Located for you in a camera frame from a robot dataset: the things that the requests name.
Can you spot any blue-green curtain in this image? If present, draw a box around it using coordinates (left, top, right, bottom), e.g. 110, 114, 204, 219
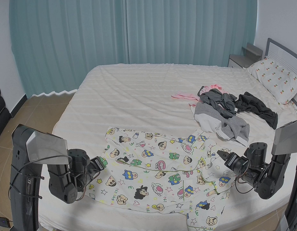
125, 0, 258, 68
9, 0, 128, 98

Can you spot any dark grey garment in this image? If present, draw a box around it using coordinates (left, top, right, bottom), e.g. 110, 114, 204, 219
198, 89, 238, 119

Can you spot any black garment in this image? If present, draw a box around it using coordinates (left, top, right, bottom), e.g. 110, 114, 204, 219
235, 92, 278, 130

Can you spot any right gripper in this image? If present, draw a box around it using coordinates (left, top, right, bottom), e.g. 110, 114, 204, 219
217, 150, 250, 175

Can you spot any white printed pyjama top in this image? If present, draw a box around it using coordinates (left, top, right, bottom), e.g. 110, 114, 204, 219
85, 127, 238, 231

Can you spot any white printed pillow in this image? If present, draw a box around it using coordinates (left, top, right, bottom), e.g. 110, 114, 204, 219
247, 57, 297, 109

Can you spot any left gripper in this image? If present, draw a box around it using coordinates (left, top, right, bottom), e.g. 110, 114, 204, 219
87, 155, 107, 178

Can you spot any black chest of drawers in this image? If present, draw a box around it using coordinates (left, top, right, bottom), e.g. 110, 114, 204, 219
0, 84, 11, 146

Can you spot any bed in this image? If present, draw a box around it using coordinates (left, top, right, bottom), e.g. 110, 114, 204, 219
38, 38, 297, 231

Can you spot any pink garment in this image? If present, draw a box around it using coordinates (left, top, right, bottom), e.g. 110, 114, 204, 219
171, 83, 229, 105

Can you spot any grey bedside table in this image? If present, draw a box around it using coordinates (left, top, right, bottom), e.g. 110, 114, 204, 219
228, 43, 263, 69

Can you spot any black cable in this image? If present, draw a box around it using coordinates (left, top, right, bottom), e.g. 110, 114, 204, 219
18, 155, 73, 175

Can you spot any grey and white garment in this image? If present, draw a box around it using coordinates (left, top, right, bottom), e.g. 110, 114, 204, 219
194, 103, 250, 149

